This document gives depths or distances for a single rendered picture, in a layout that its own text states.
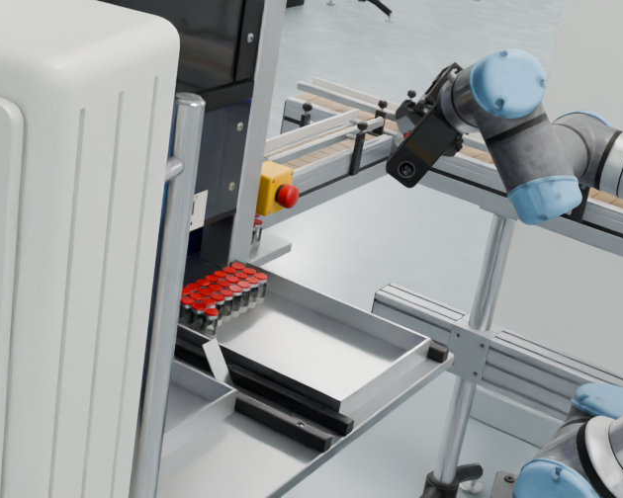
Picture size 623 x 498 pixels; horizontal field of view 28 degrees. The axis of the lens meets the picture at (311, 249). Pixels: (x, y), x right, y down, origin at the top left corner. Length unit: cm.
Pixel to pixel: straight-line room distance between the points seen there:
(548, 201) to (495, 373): 142
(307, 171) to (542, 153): 107
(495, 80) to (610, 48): 179
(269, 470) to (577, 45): 184
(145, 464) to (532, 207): 57
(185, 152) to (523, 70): 56
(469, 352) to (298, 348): 99
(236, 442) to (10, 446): 83
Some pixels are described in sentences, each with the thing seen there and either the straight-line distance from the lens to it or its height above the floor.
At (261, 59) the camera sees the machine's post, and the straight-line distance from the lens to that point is 193.
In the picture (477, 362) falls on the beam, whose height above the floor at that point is 48.
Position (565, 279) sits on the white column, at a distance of 330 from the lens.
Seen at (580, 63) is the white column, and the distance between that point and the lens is 316.
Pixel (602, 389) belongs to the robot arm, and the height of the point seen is 102.
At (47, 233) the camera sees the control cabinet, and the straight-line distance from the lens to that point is 73.
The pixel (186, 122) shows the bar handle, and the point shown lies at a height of 146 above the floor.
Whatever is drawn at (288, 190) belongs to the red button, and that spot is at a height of 101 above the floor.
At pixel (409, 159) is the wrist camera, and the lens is 153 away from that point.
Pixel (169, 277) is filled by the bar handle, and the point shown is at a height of 134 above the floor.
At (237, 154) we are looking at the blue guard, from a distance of 195.
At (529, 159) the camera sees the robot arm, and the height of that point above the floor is 133.
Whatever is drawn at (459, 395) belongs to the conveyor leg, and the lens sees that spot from 285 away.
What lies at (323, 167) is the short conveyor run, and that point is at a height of 93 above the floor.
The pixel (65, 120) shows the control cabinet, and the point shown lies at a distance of 71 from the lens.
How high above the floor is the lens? 175
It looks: 23 degrees down
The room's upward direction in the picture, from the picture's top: 10 degrees clockwise
